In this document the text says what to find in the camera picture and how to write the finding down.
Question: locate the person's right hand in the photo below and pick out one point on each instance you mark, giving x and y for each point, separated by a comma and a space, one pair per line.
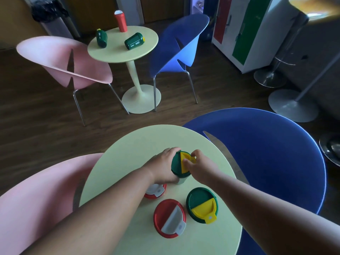
203, 169

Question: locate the person's left hand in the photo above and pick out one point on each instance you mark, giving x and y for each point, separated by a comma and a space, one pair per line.
160, 167

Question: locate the person's right thumb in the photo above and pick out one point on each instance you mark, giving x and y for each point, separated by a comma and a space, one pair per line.
187, 163

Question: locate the person's left fingers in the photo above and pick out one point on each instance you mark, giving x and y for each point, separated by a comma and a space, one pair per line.
172, 150

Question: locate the green cup with yellow lid flap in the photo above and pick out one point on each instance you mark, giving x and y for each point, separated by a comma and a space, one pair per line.
177, 165
200, 203

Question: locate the person's right forearm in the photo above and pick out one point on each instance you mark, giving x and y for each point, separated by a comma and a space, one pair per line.
265, 215

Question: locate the person's left forearm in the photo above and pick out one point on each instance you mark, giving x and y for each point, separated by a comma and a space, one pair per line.
103, 215

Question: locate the red cup with white lid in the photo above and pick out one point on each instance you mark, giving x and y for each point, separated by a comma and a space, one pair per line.
156, 191

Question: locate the red cup with grey lid flap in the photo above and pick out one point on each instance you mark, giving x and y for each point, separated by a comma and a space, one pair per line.
166, 216

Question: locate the large blue plastic chair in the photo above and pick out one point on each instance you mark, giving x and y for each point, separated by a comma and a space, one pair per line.
271, 161

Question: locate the blue chair with metal legs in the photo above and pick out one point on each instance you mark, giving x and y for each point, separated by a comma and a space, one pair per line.
178, 42

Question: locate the green cup with white print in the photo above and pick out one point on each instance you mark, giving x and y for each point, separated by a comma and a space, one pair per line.
134, 41

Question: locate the bar table with wooden top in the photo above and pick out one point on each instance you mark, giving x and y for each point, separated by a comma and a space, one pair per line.
292, 106

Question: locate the pink chair with metal legs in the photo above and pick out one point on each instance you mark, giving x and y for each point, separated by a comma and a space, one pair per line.
85, 66

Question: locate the chrome bar stool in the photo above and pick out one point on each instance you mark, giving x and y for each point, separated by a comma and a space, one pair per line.
276, 69

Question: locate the tall red cup white lid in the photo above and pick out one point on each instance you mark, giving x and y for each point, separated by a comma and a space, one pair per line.
121, 22

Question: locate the white cabinet red green doors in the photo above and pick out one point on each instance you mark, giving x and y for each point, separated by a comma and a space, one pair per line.
255, 31

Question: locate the round chrome stool base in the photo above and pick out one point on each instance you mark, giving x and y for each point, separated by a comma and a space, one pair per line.
332, 148

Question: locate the blue refrigerator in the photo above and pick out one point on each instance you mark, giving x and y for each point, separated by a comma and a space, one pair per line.
201, 7

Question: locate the large pink plastic chair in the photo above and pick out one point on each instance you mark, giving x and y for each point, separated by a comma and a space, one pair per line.
34, 204

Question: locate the bin with black bag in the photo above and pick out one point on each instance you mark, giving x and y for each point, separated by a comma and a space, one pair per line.
53, 15

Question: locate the pale yellow round pedestal table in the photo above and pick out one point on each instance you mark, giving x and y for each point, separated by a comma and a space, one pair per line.
119, 50

